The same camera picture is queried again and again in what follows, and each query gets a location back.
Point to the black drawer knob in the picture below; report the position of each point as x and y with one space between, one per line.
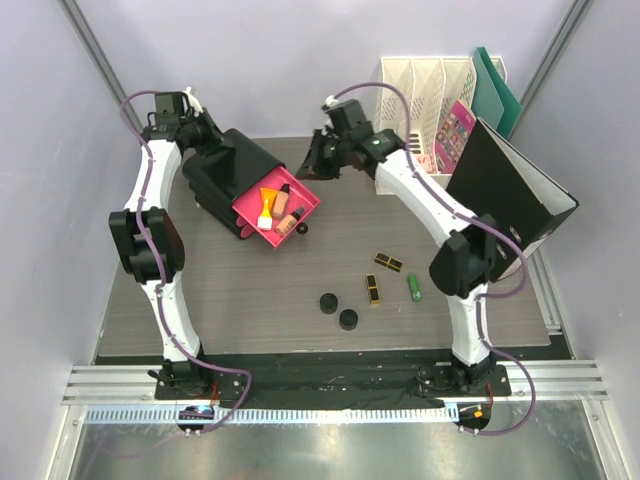
302 229

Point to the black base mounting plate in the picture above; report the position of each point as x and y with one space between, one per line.
350 380

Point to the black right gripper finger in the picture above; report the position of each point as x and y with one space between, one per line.
323 172
306 169

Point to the peach foundation bottle black cap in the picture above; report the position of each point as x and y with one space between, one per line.
288 222

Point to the pink sticker booklet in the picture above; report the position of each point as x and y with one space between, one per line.
452 136

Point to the gold black lipstick lower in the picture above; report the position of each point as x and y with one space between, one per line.
372 289

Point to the gold black lipstick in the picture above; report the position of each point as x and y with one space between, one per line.
389 262
372 289

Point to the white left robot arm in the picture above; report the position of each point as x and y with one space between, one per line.
150 248

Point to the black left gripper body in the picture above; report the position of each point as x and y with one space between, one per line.
213 142

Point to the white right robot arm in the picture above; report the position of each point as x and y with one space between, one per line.
466 253

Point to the black lever arch binder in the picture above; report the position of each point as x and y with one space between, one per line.
493 177

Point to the white mesh file organizer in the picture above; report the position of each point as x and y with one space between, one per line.
431 85

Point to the orange cream tube white cap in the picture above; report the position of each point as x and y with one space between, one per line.
265 220

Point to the pink sticky note pad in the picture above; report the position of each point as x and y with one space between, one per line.
427 163

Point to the gold black lipstick upper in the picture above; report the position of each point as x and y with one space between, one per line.
389 262

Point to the green lip balm tube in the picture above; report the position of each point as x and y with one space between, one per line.
414 288

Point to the black drawer cabinet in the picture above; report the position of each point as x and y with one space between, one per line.
220 177

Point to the aluminium frame rail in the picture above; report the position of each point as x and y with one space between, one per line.
128 395

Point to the teal plastic folder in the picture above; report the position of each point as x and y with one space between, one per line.
493 100

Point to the beige foundation bottle black pump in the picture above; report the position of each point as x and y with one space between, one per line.
281 201

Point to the black round compact right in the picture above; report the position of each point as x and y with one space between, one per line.
348 319

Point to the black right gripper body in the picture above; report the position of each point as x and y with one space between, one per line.
338 148

